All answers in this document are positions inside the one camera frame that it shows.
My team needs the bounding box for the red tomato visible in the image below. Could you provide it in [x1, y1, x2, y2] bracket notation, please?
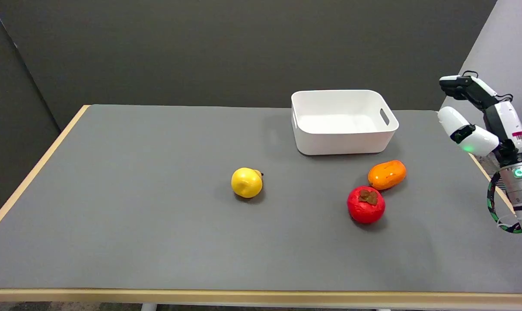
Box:
[347, 186, 386, 224]

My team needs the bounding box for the orange oval fruit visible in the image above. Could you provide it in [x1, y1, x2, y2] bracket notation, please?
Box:
[368, 160, 407, 190]

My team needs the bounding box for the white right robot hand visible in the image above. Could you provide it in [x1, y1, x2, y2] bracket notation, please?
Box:
[437, 71, 522, 166]

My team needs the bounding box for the grey table mat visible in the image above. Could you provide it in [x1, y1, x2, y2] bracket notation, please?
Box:
[0, 104, 522, 294]

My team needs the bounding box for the white plastic bin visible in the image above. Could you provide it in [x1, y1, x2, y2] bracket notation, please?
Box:
[291, 89, 400, 156]

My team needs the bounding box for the yellow lemon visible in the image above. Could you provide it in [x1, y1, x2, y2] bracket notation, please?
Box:
[231, 167, 264, 199]

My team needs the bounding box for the black green braided cable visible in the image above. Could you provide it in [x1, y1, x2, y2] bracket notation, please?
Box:
[487, 171, 522, 234]

